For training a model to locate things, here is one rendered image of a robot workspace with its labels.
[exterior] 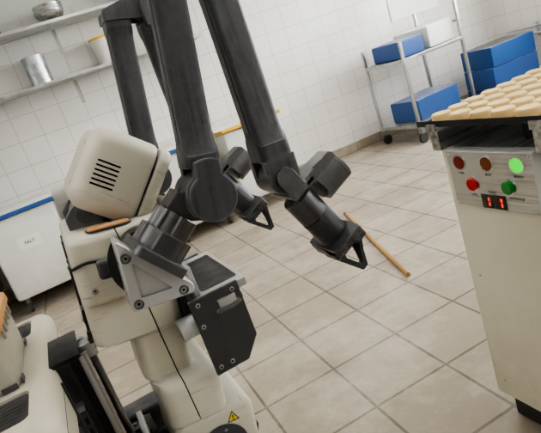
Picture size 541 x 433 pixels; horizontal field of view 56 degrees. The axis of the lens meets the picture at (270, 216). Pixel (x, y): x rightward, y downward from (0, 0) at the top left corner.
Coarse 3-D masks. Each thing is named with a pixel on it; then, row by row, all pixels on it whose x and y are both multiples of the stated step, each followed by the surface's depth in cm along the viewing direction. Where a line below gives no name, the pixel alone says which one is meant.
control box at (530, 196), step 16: (448, 160) 124; (464, 160) 119; (496, 160) 111; (528, 160) 104; (464, 176) 122; (480, 176) 117; (496, 176) 113; (512, 176) 109; (528, 176) 105; (464, 192) 124; (480, 192) 119; (496, 192) 115; (528, 192) 107; (496, 208) 116; (512, 208) 113; (528, 208) 109
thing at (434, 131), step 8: (432, 128) 124; (440, 128) 124; (448, 128) 125; (456, 128) 126; (464, 128) 127; (472, 128) 128; (480, 128) 129; (432, 136) 126; (440, 136) 124; (448, 136) 125; (456, 136) 126; (464, 136) 127; (432, 144) 127; (440, 144) 125; (448, 144) 126
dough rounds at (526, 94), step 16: (512, 80) 136; (528, 80) 128; (480, 96) 129; (496, 96) 123; (512, 96) 118; (528, 96) 112; (448, 112) 124; (464, 112) 119; (480, 112) 113; (496, 112) 109; (512, 112) 108; (528, 112) 102
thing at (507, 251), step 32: (512, 128) 123; (480, 224) 128; (512, 224) 119; (480, 256) 133; (512, 256) 123; (480, 288) 138; (512, 288) 127; (512, 320) 132; (512, 352) 138; (512, 384) 143
